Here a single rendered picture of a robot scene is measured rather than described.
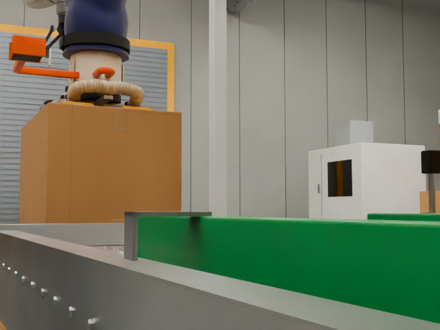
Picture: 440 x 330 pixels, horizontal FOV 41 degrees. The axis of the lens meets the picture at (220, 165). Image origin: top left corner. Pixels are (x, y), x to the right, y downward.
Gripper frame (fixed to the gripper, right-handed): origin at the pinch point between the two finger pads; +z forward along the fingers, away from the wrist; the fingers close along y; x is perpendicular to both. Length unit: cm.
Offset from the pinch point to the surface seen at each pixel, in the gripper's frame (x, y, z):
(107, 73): -57, 3, 15
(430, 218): -166, 29, 59
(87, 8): -51, -3, -7
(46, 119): -70, -17, 33
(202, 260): -180, -17, 63
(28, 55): -75, -23, 17
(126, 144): -71, 5, 39
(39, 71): -48, -17, 14
